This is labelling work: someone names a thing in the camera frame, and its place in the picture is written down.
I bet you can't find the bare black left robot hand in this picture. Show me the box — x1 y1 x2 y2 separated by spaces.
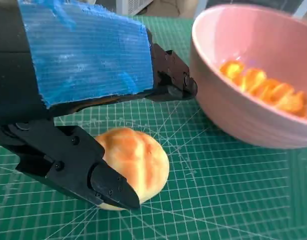
0 0 198 210

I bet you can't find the toy bread roll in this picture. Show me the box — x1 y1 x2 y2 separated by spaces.
219 59 307 118
93 126 170 212

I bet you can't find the pink bowl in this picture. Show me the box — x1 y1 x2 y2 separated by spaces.
189 4 307 150

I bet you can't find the small white vented appliance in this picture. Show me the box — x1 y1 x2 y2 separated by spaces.
117 0 145 16

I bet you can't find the green cutting mat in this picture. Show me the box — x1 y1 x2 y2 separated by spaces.
0 14 307 240

